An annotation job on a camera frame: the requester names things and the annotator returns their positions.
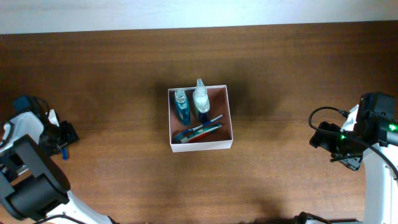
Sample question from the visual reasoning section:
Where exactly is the blue disposable razor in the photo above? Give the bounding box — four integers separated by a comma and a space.
62, 147, 68, 161

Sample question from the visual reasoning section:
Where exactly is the blue white toothbrush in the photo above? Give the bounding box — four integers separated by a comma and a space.
172, 114, 223, 142

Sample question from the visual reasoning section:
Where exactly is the teal toothpaste tube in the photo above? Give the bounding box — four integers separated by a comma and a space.
180, 123, 222, 144

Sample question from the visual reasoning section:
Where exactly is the blue mouthwash bottle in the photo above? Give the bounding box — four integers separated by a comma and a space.
174, 89, 190, 126

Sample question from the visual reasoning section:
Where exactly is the clear foam soap bottle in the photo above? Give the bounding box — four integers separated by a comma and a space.
193, 78, 210, 123

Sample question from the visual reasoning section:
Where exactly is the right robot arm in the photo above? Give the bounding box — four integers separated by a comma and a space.
309, 92, 397, 223

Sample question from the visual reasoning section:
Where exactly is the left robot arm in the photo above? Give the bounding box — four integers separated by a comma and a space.
1, 95, 116, 224

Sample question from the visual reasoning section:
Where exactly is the white cardboard box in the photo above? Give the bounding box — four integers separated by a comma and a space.
168, 85, 233, 152

